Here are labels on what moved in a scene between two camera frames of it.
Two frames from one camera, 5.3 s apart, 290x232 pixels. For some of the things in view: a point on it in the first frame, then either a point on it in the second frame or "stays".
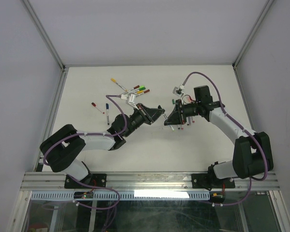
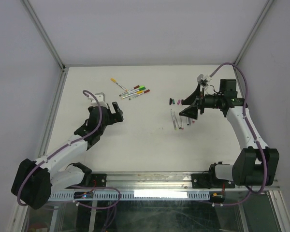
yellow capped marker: (114, 80) stays
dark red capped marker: (144, 92) stays
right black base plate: (206, 181) stays
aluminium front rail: (55, 181) stays
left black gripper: (149, 115) to (115, 117)
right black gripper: (176, 117) to (191, 111)
